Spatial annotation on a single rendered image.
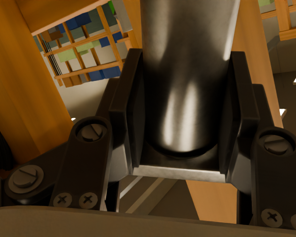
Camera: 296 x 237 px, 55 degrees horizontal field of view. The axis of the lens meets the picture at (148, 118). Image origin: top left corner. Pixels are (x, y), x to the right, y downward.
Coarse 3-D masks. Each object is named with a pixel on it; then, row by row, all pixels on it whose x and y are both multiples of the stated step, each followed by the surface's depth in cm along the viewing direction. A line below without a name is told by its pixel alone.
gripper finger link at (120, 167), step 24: (120, 96) 9; (144, 96) 11; (120, 120) 9; (144, 120) 12; (120, 144) 9; (24, 168) 8; (48, 168) 8; (120, 168) 9; (24, 192) 7; (48, 192) 8
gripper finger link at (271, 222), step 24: (264, 144) 8; (288, 144) 8; (264, 168) 7; (288, 168) 7; (240, 192) 9; (264, 192) 7; (288, 192) 7; (240, 216) 8; (264, 216) 6; (288, 216) 6
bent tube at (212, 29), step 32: (160, 0) 8; (192, 0) 7; (224, 0) 7; (160, 32) 8; (192, 32) 8; (224, 32) 8; (160, 64) 9; (192, 64) 9; (224, 64) 9; (160, 96) 10; (192, 96) 9; (160, 128) 11; (192, 128) 10; (160, 160) 11; (192, 160) 11
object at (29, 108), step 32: (0, 0) 47; (128, 0) 25; (256, 0) 27; (0, 32) 46; (256, 32) 27; (0, 64) 46; (32, 64) 50; (256, 64) 26; (0, 96) 49; (32, 96) 50; (0, 128) 55; (32, 128) 50; (64, 128) 55; (192, 192) 33; (224, 192) 30
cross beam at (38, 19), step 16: (16, 0) 49; (32, 0) 46; (48, 0) 44; (64, 0) 42; (80, 0) 40; (96, 0) 39; (32, 16) 48; (48, 16) 46; (64, 16) 44; (32, 32) 50
